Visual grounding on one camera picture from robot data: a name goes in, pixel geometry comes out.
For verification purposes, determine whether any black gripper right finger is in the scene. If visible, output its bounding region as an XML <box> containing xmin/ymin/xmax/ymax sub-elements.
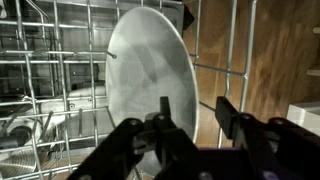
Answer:
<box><xmin>214</xmin><ymin>96</ymin><xmax>320</xmax><ymax>180</ymax></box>

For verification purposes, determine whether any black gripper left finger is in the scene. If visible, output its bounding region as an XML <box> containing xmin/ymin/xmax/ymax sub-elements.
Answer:
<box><xmin>66</xmin><ymin>96</ymin><xmax>214</xmax><ymax>180</ymax></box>

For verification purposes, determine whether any white round plate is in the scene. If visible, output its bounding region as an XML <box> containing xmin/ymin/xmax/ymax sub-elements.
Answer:
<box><xmin>105</xmin><ymin>6</ymin><xmax>200</xmax><ymax>144</ymax></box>

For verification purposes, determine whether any white box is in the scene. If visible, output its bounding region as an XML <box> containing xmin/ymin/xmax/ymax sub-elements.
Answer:
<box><xmin>287</xmin><ymin>101</ymin><xmax>320</xmax><ymax>136</ymax></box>

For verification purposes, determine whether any ribbed silver metal item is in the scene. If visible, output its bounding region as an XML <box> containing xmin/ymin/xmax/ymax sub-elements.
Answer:
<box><xmin>0</xmin><ymin>146</ymin><xmax>38</xmax><ymax>180</ymax></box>

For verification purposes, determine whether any wire dishwasher rack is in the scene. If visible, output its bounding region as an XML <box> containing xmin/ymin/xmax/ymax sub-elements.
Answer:
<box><xmin>0</xmin><ymin>0</ymin><xmax>259</xmax><ymax>180</ymax></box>

